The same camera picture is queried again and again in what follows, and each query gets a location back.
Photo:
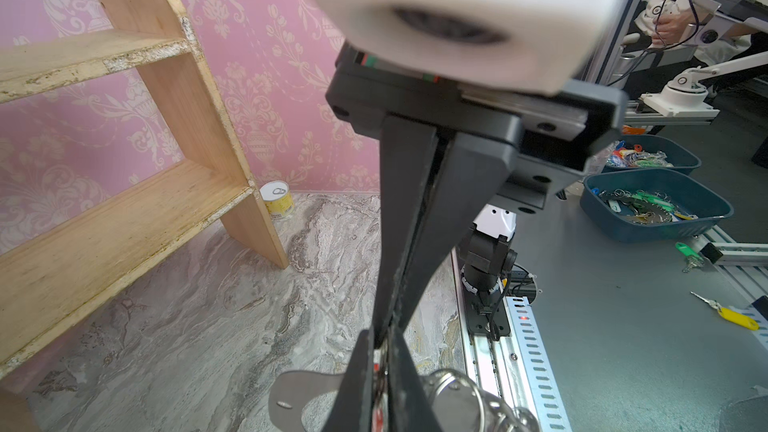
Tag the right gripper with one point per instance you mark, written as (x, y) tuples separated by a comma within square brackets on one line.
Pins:
[(554, 139)]

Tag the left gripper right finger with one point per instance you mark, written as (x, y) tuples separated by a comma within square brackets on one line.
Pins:
[(408, 407)]

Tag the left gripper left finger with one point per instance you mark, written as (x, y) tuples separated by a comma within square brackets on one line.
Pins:
[(353, 406)]

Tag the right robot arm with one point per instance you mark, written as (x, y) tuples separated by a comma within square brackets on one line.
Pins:
[(489, 252)]

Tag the front teal plastic bin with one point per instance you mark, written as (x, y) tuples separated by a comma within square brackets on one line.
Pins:
[(651, 205)]

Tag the teal plastic bin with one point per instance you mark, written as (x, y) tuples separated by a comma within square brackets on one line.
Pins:
[(635, 152), (651, 205)]

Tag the rear teal plastic bin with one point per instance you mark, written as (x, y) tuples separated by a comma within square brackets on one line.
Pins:
[(635, 152)]

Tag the yellow tagged key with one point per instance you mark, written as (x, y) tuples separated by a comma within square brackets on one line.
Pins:
[(730, 315)]

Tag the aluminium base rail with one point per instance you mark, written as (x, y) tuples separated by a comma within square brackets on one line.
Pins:
[(515, 368)]

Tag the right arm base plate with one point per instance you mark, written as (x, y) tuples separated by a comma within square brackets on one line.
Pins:
[(498, 306)]

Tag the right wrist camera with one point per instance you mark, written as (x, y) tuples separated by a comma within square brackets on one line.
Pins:
[(523, 45)]

